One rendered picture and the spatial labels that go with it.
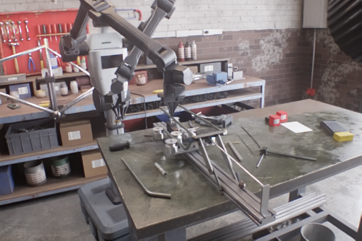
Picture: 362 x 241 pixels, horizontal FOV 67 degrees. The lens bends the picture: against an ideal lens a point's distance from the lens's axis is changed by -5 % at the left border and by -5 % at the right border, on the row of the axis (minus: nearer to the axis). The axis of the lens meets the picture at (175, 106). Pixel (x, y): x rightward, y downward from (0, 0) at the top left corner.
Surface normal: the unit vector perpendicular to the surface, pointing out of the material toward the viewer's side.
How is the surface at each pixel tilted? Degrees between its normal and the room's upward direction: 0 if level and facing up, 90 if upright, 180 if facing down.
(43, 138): 90
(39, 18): 90
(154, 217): 0
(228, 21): 90
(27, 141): 90
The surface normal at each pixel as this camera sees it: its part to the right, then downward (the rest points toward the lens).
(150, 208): -0.04, -0.96
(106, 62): 0.54, 0.21
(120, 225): 0.35, -0.53
